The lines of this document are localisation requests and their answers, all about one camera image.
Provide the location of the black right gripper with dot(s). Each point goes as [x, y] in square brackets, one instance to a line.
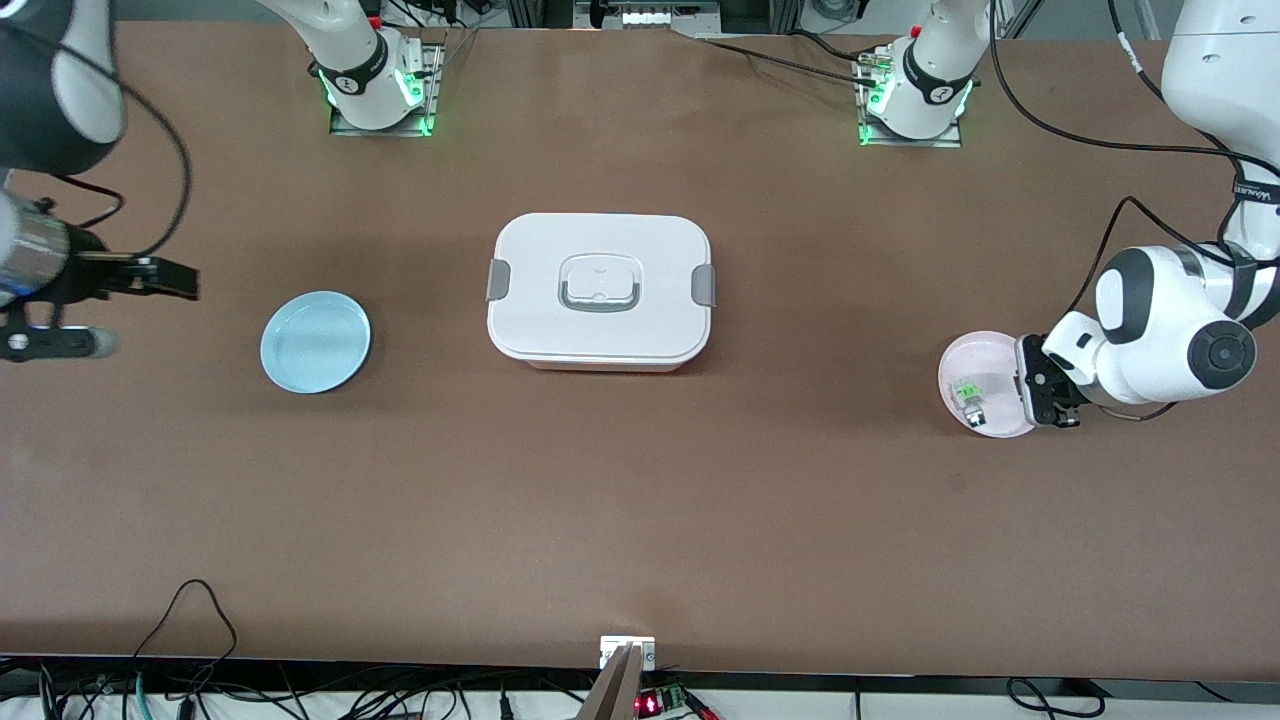
[88, 277]

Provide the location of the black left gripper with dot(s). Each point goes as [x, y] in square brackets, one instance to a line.
[1049, 389]

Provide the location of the white lidded lunch box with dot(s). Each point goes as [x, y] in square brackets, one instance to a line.
[600, 250]

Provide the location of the pink round plate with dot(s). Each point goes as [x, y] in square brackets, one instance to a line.
[985, 355]

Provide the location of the light blue round plate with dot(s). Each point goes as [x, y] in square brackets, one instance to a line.
[315, 340]

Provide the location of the circuit board with red display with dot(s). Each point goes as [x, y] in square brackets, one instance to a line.
[660, 702]

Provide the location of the grey slanted bar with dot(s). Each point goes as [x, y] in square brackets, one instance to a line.
[612, 690]

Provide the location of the white socket strip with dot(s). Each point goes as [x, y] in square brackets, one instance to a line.
[650, 17]

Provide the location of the green push-button switch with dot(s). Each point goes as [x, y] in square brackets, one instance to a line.
[968, 400]

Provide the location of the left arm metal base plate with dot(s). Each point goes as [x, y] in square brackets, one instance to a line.
[950, 138]

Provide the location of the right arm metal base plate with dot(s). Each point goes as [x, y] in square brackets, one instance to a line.
[430, 90]

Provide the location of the white metal bracket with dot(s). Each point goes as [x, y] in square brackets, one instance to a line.
[612, 648]

